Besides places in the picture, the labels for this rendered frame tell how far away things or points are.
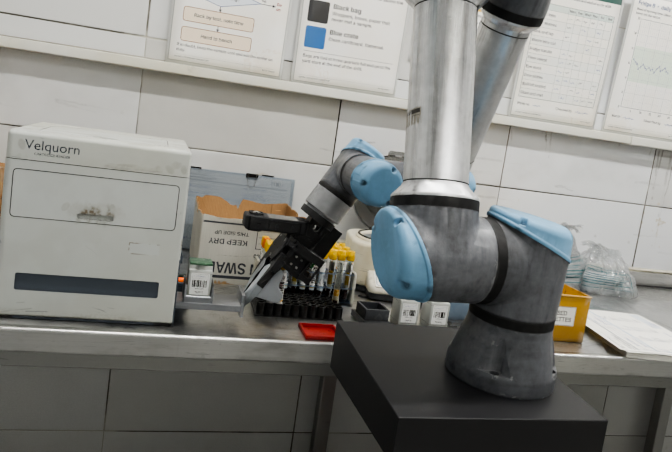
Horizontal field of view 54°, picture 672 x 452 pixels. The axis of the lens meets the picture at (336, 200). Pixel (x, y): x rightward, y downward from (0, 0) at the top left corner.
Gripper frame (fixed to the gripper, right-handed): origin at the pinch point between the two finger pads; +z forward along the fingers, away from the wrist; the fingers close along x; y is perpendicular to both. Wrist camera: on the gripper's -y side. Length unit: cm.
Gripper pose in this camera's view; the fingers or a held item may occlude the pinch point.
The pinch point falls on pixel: (243, 296)
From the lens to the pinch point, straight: 120.0
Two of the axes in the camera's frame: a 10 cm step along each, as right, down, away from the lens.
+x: -2.5, -1.5, 9.5
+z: -6.0, 8.0, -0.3
